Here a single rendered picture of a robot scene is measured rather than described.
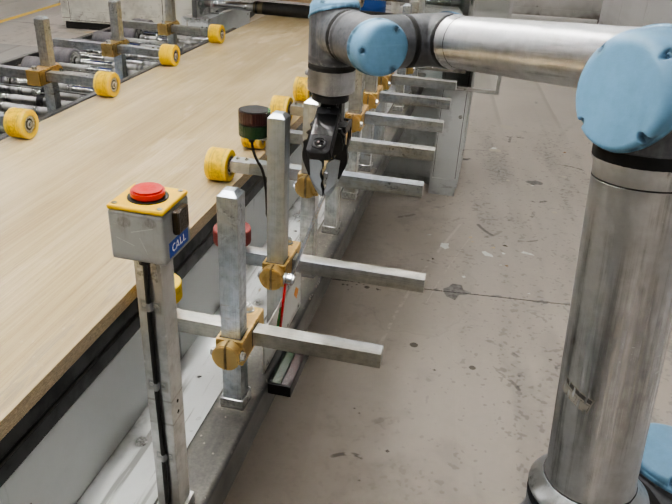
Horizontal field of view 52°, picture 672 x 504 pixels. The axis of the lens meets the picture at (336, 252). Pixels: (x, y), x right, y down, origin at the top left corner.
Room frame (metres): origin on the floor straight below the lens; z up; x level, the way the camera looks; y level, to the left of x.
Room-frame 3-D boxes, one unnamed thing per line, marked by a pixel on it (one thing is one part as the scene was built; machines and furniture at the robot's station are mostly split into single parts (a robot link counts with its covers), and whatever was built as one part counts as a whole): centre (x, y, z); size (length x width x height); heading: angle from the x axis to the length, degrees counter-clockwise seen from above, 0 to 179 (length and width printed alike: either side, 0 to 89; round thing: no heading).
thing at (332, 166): (1.29, 0.01, 1.04); 0.06 x 0.03 x 0.09; 168
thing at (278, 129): (1.23, 0.12, 0.94); 0.04 x 0.04 x 0.48; 78
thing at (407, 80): (2.48, -0.22, 0.95); 0.37 x 0.03 x 0.03; 78
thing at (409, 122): (2.00, -0.05, 0.95); 0.50 x 0.04 x 0.04; 78
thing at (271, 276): (1.25, 0.12, 0.85); 0.14 x 0.06 x 0.05; 168
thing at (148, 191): (0.73, 0.22, 1.22); 0.04 x 0.04 x 0.02
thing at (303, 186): (1.50, 0.06, 0.95); 0.14 x 0.06 x 0.05; 168
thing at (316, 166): (1.29, 0.04, 1.04); 0.06 x 0.03 x 0.09; 168
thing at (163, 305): (0.73, 0.22, 0.93); 0.05 x 0.05 x 0.45; 78
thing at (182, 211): (0.72, 0.18, 1.20); 0.03 x 0.01 x 0.03; 168
